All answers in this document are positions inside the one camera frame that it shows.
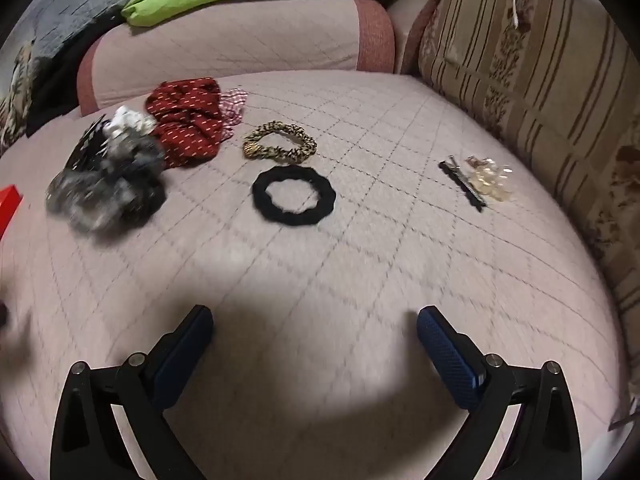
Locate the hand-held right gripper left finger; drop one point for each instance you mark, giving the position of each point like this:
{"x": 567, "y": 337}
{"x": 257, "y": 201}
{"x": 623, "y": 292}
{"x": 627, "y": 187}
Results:
{"x": 175, "y": 370}

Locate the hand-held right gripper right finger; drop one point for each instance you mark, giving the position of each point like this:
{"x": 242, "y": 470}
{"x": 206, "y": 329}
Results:
{"x": 450, "y": 360}

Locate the grey patterned scrunchie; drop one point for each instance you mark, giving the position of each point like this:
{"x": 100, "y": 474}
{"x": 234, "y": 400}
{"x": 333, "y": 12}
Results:
{"x": 100, "y": 195}

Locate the thick black scrunchie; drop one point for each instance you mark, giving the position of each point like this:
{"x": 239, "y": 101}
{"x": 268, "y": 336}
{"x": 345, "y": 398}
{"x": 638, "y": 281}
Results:
{"x": 260, "y": 195}

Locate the red box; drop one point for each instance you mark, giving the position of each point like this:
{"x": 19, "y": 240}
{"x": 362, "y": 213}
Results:
{"x": 7, "y": 205}

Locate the leopard print scrunchie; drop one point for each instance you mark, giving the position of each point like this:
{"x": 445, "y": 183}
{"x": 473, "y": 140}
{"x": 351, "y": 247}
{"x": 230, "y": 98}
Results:
{"x": 300, "y": 147}

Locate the black metal hair clip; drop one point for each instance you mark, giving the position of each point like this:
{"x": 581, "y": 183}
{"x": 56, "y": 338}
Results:
{"x": 465, "y": 185}

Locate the clear hair claw clip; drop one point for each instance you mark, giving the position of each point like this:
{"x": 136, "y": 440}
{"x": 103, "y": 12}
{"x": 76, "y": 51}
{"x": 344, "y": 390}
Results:
{"x": 487, "y": 180}

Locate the red dotted scrunchie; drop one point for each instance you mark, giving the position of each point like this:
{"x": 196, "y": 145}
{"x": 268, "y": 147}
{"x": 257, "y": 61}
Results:
{"x": 185, "y": 120}

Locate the white scrunchie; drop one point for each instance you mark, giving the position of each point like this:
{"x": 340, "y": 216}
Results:
{"x": 127, "y": 120}

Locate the pink checked scrunchie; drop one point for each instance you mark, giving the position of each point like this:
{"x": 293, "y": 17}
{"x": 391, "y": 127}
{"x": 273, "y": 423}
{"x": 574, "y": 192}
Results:
{"x": 232, "y": 107}

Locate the black cloth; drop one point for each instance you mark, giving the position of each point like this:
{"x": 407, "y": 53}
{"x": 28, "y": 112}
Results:
{"x": 55, "y": 95}

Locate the striped floral cushion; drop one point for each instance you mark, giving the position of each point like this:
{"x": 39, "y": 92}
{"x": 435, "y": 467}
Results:
{"x": 525, "y": 60}

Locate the pink quilted bolster cushion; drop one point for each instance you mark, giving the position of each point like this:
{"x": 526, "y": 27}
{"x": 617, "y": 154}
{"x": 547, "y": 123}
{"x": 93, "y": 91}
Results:
{"x": 225, "y": 45}

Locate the leopard print cloth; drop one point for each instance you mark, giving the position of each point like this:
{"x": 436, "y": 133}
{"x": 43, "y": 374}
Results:
{"x": 20, "y": 75}

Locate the grey quilted blanket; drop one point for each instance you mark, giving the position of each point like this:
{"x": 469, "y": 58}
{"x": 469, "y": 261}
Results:
{"x": 75, "y": 5}

